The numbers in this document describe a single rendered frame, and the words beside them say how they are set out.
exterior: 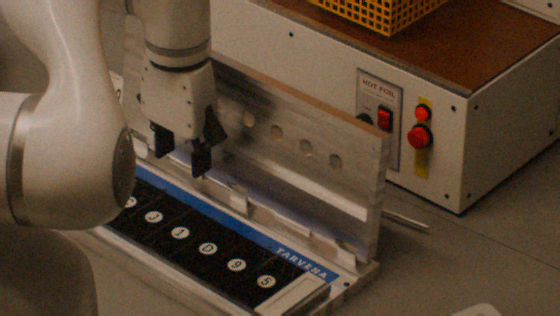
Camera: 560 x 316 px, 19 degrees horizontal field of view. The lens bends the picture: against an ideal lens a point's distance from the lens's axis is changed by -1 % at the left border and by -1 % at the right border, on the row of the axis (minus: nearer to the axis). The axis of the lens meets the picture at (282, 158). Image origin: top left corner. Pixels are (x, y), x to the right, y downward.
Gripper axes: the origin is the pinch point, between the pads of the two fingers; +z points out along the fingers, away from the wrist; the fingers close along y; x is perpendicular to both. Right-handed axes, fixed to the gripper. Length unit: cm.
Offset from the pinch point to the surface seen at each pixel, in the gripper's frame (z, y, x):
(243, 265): 4.9, 17.5, -7.5
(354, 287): 7.0, 29.1, 0.2
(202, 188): 6.3, 1.3, 2.2
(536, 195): 8.4, 34.6, 32.7
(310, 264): 6.2, 22.7, -0.8
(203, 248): 4.9, 11.4, -8.3
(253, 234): 6.2, 13.2, -0.9
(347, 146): -9.1, 23.3, 5.3
